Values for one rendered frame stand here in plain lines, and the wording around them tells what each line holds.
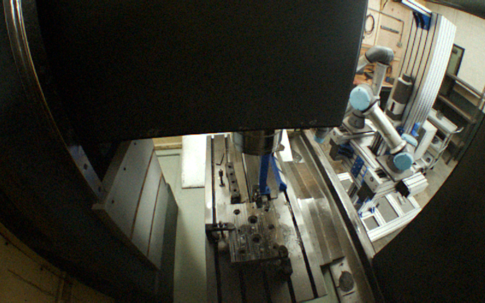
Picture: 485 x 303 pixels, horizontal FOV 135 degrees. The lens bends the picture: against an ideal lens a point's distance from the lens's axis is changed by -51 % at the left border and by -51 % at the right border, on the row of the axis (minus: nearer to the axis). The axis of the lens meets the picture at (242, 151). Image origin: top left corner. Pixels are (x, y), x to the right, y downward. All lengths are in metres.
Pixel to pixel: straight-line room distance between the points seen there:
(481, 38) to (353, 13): 4.65
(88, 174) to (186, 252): 0.91
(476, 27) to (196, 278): 5.51
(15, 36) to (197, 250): 1.26
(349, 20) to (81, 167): 0.65
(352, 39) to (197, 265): 1.24
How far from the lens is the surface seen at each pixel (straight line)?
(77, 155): 0.51
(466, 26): 5.18
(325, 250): 1.26
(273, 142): 0.57
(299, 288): 0.95
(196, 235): 1.35
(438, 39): 1.46
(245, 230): 0.92
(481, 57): 4.97
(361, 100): 1.13
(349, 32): 0.47
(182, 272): 1.27
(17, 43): 0.46
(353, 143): 1.67
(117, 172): 0.65
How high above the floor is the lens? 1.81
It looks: 40 degrees down
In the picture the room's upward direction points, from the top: 1 degrees clockwise
